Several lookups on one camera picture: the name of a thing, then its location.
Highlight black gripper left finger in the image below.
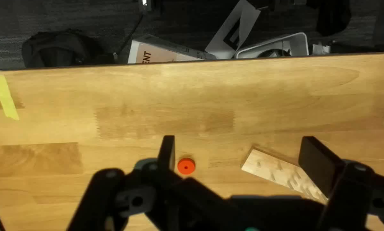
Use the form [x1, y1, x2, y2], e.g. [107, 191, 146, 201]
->
[157, 134, 175, 170]

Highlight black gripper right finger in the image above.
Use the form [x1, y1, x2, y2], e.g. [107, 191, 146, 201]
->
[298, 135, 344, 196]

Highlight orange ring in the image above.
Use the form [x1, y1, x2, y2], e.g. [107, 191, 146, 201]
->
[177, 156, 197, 176]

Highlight wooden peg board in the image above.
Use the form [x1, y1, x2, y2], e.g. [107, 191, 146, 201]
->
[241, 148, 328, 202]

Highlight white paper box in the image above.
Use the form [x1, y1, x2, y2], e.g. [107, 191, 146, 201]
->
[128, 39, 212, 64]

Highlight black backpack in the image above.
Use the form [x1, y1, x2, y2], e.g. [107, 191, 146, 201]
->
[22, 29, 116, 67]

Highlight yellow tape strip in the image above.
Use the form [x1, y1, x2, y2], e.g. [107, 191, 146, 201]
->
[0, 74, 19, 120]

